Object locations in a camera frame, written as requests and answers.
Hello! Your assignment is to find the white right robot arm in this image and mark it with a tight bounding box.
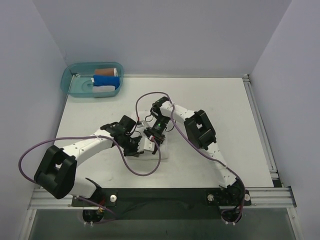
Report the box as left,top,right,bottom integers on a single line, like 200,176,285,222
144,96,246,205

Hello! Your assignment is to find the white rolled towel in bin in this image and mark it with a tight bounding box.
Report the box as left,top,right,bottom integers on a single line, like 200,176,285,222
92,85,116,93

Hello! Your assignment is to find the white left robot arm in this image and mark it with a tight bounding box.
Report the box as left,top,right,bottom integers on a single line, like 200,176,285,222
33,115,141,206

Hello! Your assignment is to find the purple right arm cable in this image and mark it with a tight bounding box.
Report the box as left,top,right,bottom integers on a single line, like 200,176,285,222
134,91,247,223

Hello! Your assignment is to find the brown rolled towel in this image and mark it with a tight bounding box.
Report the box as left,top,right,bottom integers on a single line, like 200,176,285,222
94,67,118,77

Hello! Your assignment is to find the aluminium front rail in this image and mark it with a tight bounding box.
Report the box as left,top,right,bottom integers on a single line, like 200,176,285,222
28,187,297,210

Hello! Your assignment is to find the white terry towel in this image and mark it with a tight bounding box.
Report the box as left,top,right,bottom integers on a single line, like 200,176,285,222
126,110,169,161

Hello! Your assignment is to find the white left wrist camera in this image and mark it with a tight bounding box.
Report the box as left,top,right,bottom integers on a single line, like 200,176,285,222
139,137,155,153

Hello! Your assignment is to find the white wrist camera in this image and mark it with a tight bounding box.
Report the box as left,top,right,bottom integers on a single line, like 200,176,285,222
139,137,155,153
137,120,149,128

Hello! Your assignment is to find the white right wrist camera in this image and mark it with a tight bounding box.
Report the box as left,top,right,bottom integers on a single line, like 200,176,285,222
137,120,149,128

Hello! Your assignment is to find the teal plastic bin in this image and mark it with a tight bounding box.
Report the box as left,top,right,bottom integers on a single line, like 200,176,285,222
60,62,124,98

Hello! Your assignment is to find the blue rolled towel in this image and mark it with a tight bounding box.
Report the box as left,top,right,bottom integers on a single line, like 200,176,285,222
93,74,120,89

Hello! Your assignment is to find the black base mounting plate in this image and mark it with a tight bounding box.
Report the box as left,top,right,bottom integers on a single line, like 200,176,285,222
71,186,251,222

